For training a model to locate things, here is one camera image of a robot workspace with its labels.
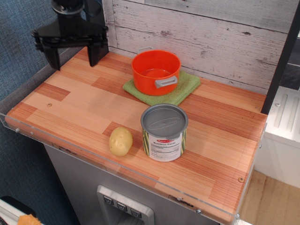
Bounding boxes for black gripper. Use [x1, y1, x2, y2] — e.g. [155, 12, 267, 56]
[31, 14, 108, 70]

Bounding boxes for orange toy pot grey handles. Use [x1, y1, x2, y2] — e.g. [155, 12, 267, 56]
[131, 46, 181, 96]

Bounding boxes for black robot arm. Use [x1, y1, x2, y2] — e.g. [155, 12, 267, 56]
[31, 0, 109, 70]

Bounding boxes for green folded cloth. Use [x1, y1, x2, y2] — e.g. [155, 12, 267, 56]
[123, 71, 201, 106]

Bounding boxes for yellow toy potato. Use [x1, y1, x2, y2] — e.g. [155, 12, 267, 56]
[109, 127, 133, 157]

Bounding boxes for clear acrylic edge guard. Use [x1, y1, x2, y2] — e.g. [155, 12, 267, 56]
[4, 109, 267, 225]

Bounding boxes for toy tin can grey lid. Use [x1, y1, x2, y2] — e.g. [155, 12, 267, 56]
[141, 104, 188, 162]

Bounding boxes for grey toy fridge cabinet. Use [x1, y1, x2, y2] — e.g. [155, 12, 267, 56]
[45, 145, 216, 225]

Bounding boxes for silver ice dispenser panel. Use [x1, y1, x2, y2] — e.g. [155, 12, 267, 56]
[97, 185, 155, 225]

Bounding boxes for white black object corner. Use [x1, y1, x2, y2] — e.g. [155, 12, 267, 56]
[0, 196, 36, 225]

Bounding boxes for orange fuzzy toy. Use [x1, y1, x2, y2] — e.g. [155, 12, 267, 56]
[17, 214, 42, 225]

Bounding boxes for white toy sink unit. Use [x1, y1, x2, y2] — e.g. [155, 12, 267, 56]
[255, 87, 300, 188]

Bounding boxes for dark grey left post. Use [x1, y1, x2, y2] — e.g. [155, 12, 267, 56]
[81, 0, 110, 63]

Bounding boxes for dark grey post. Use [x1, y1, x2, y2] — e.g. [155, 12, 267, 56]
[261, 1, 300, 115]
[81, 0, 110, 63]

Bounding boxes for dark grey right post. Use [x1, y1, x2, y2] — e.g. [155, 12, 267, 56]
[261, 1, 300, 115]

